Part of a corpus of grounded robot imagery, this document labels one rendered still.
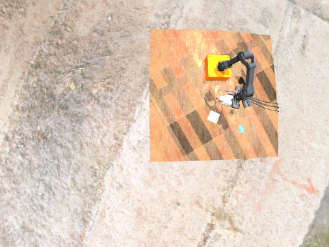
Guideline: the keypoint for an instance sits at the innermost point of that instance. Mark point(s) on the white flat square pad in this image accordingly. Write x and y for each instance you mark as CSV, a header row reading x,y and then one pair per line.
x,y
213,116

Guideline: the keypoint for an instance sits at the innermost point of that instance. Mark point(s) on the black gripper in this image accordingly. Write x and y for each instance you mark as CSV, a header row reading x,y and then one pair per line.
x,y
236,99

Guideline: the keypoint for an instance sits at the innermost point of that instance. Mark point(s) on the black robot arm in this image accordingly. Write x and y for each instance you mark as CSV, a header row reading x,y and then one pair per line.
x,y
247,91

